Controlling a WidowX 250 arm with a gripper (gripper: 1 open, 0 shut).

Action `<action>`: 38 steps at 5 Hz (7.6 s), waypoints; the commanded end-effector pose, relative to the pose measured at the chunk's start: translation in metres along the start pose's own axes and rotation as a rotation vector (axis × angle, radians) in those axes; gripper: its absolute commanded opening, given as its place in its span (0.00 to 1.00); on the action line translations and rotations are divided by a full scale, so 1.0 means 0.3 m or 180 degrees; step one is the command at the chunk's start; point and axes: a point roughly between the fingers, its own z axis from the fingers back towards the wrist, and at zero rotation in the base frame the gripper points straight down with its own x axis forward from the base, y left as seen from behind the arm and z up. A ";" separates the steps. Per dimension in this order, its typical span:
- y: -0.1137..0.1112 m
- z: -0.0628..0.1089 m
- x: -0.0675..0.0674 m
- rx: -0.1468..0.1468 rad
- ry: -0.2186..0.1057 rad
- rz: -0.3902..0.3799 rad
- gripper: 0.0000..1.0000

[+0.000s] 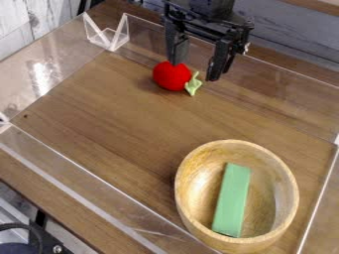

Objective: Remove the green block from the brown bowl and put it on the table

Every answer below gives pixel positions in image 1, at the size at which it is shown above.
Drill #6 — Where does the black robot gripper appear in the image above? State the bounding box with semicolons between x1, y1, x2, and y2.
163;0;255;81

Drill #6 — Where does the green rectangular block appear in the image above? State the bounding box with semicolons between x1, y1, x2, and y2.
212;163;252;237

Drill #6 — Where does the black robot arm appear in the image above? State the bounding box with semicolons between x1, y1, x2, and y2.
163;0;255;81

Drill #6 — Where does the brown wooden bowl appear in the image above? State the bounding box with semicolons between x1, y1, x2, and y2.
175;140;299;254

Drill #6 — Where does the black table clamp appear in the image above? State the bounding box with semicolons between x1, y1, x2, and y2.
29;210;74;254

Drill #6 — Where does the clear acrylic corner bracket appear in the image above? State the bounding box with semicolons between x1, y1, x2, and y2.
83;13;129;52

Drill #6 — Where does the black cable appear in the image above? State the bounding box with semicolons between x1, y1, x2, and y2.
0;222;45;254

